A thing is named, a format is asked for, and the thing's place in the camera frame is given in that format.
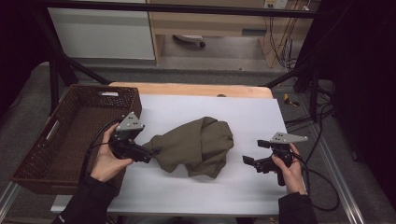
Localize person's right hand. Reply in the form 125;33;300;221
271;143;308;196

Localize black frame bar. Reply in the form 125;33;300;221
18;0;318;19

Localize black floor cables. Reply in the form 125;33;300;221
284;87;337;127

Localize wooden desk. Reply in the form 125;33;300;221
146;0;321;68

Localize white table sheet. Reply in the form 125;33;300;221
50;93;289;217

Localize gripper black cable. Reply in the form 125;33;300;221
78;119;123;182
291;151;341;213

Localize black metal stand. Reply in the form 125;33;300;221
32;8;112;114
263;60;323;123

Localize person's left hand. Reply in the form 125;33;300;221
90;122;134;183

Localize brown woven basket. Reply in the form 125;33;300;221
11;83;143;196

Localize wooden table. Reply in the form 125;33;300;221
108;81;275;100

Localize yellow and black tool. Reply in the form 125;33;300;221
283;92;301;107

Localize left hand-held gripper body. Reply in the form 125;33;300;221
108;111;146;161

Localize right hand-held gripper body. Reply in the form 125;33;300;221
253;132;309;187

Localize aluminium rail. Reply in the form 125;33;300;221
0;181;23;213
307;129;366;224

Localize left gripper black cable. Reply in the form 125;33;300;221
78;119;123;182

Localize bundle of hanging cables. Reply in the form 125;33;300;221
263;6;302;70

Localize white chair base with caster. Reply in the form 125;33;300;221
172;34;206;49

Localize olive green cloth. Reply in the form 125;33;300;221
143;116;235;179

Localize black curtain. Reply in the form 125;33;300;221
311;0;396;202
0;0;52;110

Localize white cabinet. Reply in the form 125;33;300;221
48;7;156;61

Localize white power strip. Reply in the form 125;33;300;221
263;0;290;10

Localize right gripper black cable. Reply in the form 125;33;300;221
291;151;341;213

